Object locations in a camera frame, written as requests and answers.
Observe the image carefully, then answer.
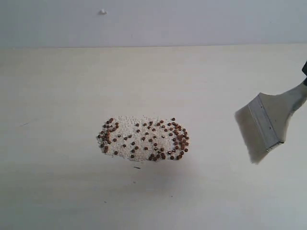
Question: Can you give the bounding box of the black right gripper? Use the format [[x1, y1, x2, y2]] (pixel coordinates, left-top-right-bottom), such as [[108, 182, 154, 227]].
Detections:
[[302, 62, 307, 86]]

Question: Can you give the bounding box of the white wide paint brush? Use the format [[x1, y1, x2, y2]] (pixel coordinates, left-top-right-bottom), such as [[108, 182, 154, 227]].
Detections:
[[235, 80, 307, 164]]

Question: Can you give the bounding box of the pile of white grains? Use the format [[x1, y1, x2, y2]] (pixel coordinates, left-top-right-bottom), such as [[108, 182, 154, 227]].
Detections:
[[96, 116, 190, 162]]

